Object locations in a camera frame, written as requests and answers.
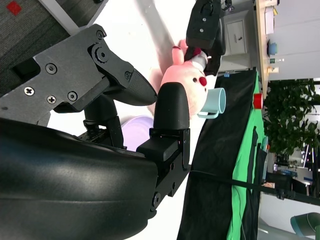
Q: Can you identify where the blue bowl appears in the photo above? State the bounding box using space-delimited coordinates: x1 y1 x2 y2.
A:
267 39 278 57

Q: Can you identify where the purple plastic plate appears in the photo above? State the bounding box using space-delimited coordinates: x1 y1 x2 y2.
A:
119 114 155 152

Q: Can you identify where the pink plush beaver doll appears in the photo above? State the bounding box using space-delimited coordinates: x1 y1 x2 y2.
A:
159 38 217 117

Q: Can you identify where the white drawer cabinet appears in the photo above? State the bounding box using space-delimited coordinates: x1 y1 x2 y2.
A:
221 11 252 72

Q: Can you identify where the black cable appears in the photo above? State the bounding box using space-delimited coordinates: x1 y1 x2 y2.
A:
189 169 320 204

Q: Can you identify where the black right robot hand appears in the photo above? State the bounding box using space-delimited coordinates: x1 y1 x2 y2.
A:
0 23 192 240

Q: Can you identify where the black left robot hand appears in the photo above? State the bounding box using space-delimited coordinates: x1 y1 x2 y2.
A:
186 0 227 76

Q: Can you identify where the black backdrop cloth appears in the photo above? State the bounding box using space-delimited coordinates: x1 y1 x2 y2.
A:
176 67 258 240

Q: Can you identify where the red small block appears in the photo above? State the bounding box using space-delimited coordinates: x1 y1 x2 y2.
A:
253 92 264 110

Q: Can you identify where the teal plastic mug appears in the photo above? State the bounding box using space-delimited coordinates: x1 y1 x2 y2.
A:
197 87 227 120

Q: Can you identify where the green potted plant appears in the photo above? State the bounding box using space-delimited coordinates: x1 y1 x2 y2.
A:
262 78 320 156

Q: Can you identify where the light wooden desk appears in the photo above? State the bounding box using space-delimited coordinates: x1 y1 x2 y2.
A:
254 0 278 93

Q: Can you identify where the green backdrop cloth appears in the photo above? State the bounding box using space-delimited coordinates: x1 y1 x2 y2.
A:
226 69 270 240

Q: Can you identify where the white box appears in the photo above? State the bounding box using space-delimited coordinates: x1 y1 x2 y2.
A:
264 6 276 35

